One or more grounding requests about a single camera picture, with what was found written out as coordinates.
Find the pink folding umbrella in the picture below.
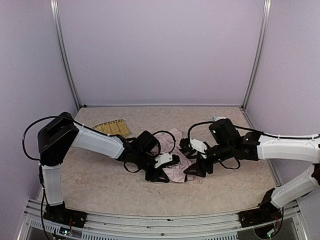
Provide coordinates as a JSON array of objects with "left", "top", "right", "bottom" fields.
[{"left": 157, "top": 126, "right": 201, "bottom": 184}]

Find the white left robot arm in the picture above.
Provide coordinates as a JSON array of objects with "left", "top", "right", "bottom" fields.
[{"left": 37, "top": 112, "right": 170, "bottom": 209}]

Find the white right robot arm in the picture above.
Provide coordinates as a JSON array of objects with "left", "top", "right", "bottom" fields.
[{"left": 179, "top": 118, "right": 320, "bottom": 211}]

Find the woven bamboo tray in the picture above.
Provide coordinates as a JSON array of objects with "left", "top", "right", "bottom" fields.
[{"left": 93, "top": 119, "right": 131, "bottom": 137}]

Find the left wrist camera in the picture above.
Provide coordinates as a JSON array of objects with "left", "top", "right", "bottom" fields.
[{"left": 154, "top": 153, "right": 180, "bottom": 169}]

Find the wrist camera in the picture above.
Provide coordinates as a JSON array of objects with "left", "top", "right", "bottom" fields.
[
  {"left": 154, "top": 153, "right": 180, "bottom": 169},
  {"left": 179, "top": 138, "right": 208, "bottom": 158}
]

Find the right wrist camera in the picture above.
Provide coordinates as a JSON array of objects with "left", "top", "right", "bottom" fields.
[{"left": 179, "top": 138, "right": 208, "bottom": 158}]

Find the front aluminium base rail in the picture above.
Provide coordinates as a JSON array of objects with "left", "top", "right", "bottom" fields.
[{"left": 17, "top": 197, "right": 308, "bottom": 240}]

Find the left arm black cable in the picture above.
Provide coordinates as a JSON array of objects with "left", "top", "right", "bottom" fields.
[{"left": 21, "top": 115, "right": 83, "bottom": 191}]

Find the right rear aluminium corner post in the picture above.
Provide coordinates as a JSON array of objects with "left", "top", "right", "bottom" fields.
[{"left": 241, "top": 0, "right": 272, "bottom": 112}]

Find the aluminium corner post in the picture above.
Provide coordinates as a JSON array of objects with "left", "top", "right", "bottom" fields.
[
  {"left": 50, "top": 0, "right": 82, "bottom": 111},
  {"left": 241, "top": 0, "right": 272, "bottom": 112}
]

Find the left rear aluminium corner post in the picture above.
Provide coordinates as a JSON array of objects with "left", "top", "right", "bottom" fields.
[{"left": 50, "top": 0, "right": 82, "bottom": 111}]

